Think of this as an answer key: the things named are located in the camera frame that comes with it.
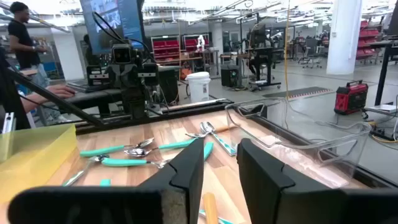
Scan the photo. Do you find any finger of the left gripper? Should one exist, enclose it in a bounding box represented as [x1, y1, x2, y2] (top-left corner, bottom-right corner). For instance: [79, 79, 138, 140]
[124, 63, 160, 90]
[86, 63, 124, 90]

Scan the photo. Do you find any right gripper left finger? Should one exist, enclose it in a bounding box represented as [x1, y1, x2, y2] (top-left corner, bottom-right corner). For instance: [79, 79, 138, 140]
[7, 138, 205, 224]

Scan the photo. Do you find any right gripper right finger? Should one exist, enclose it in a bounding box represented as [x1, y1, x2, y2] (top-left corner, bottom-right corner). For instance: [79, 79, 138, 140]
[236, 138, 398, 224]

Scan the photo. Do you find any orange handle spoon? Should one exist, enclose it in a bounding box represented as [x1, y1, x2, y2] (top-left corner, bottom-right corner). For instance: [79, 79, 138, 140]
[185, 123, 237, 139]
[203, 192, 220, 224]

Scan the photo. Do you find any striped handle spoon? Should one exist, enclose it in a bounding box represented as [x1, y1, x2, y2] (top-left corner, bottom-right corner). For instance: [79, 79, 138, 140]
[199, 121, 238, 156]

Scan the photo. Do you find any black keyboard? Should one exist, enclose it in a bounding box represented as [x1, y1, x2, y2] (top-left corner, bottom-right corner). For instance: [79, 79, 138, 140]
[66, 80, 110, 94]

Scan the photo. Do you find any dark grey desk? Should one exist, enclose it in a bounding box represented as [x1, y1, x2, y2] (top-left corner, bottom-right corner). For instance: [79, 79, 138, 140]
[46, 79, 125, 116]

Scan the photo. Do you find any clear plastic bin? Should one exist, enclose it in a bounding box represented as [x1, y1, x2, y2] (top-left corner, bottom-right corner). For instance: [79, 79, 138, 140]
[224, 96, 373, 184]

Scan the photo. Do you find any red bin shelf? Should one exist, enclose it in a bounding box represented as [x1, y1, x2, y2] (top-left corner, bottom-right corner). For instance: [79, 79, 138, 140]
[356, 19, 384, 60]
[181, 33, 211, 60]
[150, 35, 182, 65]

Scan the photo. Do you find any person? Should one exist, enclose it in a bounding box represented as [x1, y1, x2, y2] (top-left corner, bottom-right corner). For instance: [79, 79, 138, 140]
[7, 1, 50, 91]
[20, 84, 77, 113]

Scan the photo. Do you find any large black monitor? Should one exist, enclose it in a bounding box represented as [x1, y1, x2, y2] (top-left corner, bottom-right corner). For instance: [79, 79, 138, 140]
[79, 0, 146, 56]

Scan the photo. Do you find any white plastic bucket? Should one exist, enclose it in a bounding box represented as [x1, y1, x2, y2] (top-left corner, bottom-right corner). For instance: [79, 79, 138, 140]
[185, 71, 211, 104]

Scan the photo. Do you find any black computer tower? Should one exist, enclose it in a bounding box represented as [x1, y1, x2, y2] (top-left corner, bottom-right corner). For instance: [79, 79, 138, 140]
[220, 63, 241, 88]

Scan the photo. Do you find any striped edge floor mat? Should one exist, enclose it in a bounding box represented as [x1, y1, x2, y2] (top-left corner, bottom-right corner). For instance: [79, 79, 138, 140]
[262, 86, 334, 101]

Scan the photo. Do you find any yellow plastic bin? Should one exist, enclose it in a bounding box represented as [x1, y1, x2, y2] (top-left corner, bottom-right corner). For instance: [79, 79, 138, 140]
[0, 123, 78, 205]

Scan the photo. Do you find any silver aluminium profile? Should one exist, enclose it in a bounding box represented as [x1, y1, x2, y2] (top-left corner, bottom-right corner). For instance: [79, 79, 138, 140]
[1, 111, 16, 134]

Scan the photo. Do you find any red portable power unit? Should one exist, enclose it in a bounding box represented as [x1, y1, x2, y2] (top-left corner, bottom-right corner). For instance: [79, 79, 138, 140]
[334, 80, 369, 115]

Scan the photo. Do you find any black workstation stand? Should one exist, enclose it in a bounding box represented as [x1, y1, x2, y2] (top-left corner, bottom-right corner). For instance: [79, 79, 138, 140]
[239, 12, 282, 91]

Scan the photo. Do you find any black office chair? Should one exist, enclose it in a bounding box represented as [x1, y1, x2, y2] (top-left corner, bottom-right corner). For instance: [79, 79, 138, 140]
[297, 46, 323, 69]

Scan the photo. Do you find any black side table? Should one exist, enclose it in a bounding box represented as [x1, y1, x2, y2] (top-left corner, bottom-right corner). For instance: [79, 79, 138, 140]
[362, 40, 398, 118]

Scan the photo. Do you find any white square pillar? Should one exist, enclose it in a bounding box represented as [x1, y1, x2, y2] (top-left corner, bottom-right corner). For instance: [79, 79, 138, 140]
[325, 0, 363, 75]

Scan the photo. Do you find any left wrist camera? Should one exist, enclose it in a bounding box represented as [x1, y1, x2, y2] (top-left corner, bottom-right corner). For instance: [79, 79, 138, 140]
[111, 42, 134, 65]

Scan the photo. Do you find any yellow power cable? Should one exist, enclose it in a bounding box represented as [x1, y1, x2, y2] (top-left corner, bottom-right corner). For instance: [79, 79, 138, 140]
[283, 0, 290, 101]

